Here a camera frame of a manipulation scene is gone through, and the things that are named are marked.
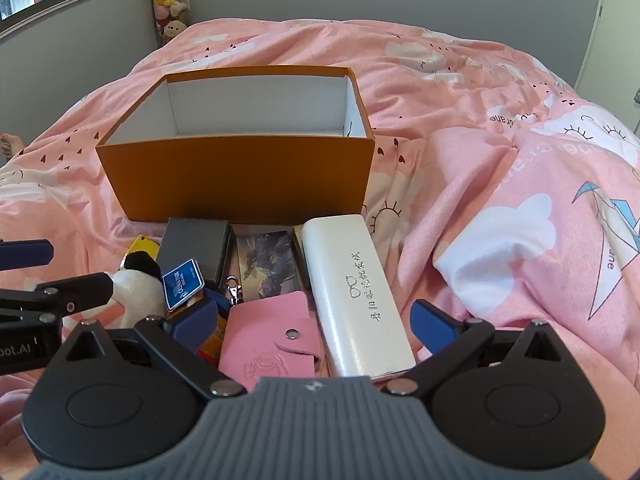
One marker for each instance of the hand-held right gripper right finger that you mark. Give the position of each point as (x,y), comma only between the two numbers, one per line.
(431,327)

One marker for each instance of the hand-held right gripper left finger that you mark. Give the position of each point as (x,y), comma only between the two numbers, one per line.
(197,327)

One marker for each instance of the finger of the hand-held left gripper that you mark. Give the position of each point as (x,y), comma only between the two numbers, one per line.
(27,254)
(82,290)

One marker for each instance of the small blue card box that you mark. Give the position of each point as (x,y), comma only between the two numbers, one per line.
(181,285)

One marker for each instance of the panda plush toy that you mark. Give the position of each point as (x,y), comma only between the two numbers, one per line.
(140,290)

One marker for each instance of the white glasses case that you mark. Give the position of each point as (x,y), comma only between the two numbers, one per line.
(350,300)

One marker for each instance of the orange cardboard box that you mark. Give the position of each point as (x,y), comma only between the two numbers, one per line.
(225,180)

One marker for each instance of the orange printed packet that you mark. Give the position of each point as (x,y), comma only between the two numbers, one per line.
(212,347)

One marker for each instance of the metal key clip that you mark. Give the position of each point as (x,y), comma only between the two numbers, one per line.
(234,290)

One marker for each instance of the yellow packet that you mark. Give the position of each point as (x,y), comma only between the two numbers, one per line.
(142,247)

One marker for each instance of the dark grey box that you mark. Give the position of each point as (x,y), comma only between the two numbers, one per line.
(195,245)

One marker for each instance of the illustrated picture card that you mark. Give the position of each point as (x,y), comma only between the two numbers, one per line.
(265,265)

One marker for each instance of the person's foot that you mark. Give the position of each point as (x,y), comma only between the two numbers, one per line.
(9,145)

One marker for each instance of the pink printed blanket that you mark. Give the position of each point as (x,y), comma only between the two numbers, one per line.
(475,170)

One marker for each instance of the white door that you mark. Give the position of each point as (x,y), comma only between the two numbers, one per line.
(620,35)

